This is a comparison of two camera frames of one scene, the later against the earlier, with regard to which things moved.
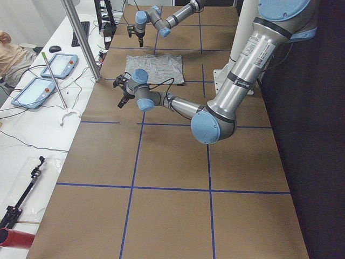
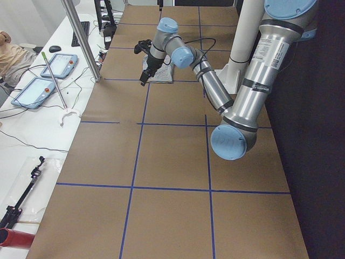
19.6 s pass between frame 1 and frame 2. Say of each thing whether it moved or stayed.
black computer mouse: stayed
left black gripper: moved
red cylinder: stayed
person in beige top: stayed
